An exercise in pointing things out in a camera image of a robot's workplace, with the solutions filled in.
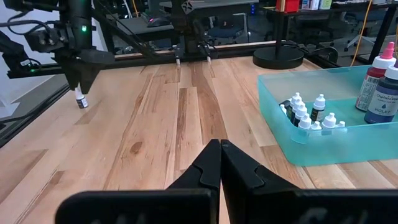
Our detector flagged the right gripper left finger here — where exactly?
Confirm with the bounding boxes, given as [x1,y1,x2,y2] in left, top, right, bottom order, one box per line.
[55,138,222,224]

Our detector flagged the yellow extension cord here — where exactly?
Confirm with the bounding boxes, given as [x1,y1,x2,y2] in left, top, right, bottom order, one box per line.
[350,0,374,68]

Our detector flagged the black computer mouse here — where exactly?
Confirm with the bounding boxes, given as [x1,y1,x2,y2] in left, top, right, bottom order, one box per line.
[146,16,171,29]

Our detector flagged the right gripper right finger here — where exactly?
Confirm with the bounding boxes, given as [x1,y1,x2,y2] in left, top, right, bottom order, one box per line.
[220,139,398,224]

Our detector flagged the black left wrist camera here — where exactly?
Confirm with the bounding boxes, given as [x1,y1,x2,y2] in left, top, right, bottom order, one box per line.
[24,28,68,48]

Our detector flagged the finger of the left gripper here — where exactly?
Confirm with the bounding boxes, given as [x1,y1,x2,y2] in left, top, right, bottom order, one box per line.
[79,63,100,94]
[64,63,80,91]

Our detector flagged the white globe lamp black stand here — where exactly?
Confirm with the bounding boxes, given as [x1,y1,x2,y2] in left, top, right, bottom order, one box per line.
[252,12,305,70]

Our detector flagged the grey desk panel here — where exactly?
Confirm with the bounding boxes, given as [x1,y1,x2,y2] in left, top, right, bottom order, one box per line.
[116,14,177,43]

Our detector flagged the red box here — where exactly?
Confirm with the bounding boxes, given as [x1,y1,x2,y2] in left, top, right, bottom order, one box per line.
[275,0,301,14]

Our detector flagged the black shelf table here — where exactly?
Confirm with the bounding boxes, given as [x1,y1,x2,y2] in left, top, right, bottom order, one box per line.
[262,1,398,65]

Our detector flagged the teal translucent plastic bin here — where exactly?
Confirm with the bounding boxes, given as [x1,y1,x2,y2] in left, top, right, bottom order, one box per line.
[257,64,398,167]

